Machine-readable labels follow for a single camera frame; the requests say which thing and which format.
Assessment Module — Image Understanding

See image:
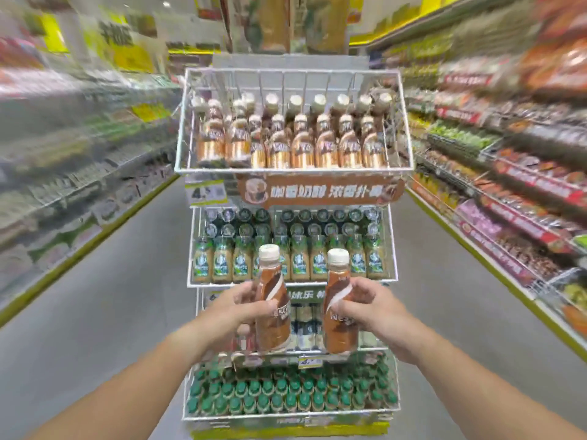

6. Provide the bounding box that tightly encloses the person's right hand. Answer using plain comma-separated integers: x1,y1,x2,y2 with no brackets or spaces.
337,277,429,363

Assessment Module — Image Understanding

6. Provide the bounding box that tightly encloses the person's left hand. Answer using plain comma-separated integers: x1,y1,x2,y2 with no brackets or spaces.
198,281,279,359

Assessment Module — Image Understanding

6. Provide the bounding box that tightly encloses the brown coffee drink bottle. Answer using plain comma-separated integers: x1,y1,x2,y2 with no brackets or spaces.
322,248,361,355
253,244,293,354

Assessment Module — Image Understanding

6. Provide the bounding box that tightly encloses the person's left forearm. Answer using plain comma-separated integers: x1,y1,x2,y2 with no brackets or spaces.
28,323,216,440

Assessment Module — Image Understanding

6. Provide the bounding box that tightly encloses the person's right forearm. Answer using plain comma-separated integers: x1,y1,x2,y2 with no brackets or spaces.
404,330,587,440

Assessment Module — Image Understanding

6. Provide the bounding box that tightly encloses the row of white label bottles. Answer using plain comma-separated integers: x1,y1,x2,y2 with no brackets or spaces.
234,303,327,352

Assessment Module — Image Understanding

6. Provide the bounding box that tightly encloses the row of green label bottles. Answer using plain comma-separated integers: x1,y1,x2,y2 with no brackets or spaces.
192,233,389,284

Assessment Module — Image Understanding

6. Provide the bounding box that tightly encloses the group of green cap bottles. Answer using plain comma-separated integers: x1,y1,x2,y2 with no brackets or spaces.
186,362,399,416

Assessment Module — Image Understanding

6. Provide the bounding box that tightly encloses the row of dark cap bottles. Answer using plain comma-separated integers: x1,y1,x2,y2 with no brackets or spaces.
204,208,382,239

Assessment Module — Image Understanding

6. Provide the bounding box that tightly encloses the brown banner sign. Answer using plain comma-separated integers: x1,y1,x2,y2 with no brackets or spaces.
236,173,406,209

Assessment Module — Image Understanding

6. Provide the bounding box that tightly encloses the yellow price tag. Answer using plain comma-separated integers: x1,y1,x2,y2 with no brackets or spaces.
184,179,229,207

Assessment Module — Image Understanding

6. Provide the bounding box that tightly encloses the row of brown coffee bottles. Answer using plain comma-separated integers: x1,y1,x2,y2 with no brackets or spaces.
190,90,396,170

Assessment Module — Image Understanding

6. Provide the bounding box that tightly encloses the store shelf with snack packets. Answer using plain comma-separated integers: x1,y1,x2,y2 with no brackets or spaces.
367,0,587,362

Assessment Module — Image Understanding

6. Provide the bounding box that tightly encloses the store shelf with packaged goods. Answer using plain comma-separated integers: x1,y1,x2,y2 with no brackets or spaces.
0,36,184,326

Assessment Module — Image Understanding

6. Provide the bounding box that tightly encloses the tall poster board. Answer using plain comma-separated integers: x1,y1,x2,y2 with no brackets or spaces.
220,0,351,55

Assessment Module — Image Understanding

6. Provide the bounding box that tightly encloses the yellow hanging sign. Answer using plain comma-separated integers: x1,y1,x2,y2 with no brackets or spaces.
96,13,159,74

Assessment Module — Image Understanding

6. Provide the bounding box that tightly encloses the white wire display rack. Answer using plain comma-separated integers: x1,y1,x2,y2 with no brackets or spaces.
173,54,416,440

